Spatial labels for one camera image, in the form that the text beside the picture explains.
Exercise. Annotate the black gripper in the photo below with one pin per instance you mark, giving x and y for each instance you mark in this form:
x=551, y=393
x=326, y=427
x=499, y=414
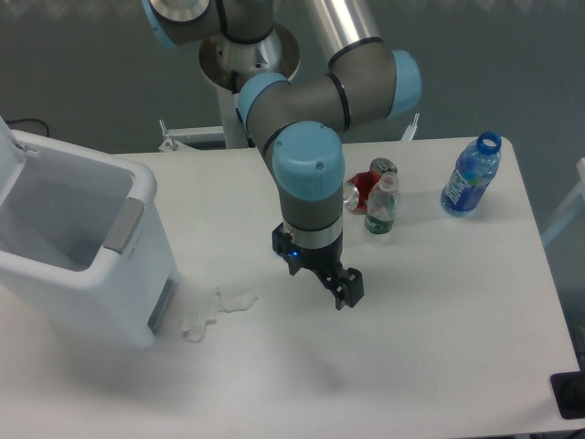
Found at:
x=346, y=286

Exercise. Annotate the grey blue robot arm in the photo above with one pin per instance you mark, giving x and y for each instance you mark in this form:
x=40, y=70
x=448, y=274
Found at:
x=296, y=127

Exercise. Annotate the clear green label bottle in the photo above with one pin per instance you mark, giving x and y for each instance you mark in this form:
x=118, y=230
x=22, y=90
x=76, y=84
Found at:
x=382, y=204

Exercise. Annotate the crushed red soda can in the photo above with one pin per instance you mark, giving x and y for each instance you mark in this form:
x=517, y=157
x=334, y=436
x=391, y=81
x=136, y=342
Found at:
x=357, y=188

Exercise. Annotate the blue plastic drink bottle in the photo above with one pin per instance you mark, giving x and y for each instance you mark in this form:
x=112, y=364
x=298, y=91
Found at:
x=474, y=170

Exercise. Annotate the black device at edge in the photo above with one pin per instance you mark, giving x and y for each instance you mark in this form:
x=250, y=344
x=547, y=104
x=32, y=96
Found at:
x=568, y=389

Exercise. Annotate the white open trash bin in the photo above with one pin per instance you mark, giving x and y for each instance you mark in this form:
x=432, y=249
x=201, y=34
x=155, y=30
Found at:
x=82, y=240

